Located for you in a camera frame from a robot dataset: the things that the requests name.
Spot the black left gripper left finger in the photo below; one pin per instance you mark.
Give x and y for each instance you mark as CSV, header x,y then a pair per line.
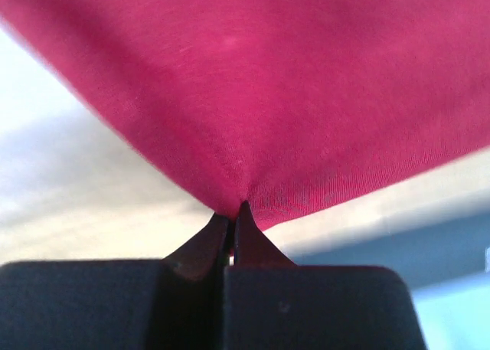
x,y
116,304

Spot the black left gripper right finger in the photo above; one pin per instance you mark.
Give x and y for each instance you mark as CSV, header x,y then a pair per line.
x,y
271,303

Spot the dark red t-shirt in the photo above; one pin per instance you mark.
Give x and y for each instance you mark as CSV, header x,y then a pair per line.
x,y
291,105

